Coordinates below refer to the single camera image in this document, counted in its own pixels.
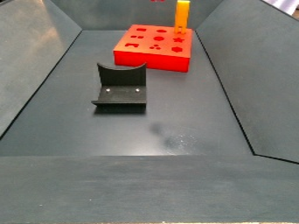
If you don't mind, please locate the black curved fixture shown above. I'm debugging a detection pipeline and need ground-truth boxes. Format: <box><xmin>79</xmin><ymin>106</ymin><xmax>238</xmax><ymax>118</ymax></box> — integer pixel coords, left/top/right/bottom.
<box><xmin>93</xmin><ymin>64</ymin><xmax>147</xmax><ymax>106</ymax></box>

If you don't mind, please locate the red shape-sorter board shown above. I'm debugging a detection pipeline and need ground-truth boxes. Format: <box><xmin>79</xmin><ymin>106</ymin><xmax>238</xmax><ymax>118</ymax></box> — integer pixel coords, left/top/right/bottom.
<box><xmin>114</xmin><ymin>24</ymin><xmax>193</xmax><ymax>73</ymax></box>

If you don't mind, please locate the yellow-orange peg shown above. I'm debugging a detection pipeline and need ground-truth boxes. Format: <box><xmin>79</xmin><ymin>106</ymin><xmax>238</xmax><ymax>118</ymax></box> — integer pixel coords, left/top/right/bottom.
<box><xmin>174</xmin><ymin>0</ymin><xmax>191</xmax><ymax>34</ymax></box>

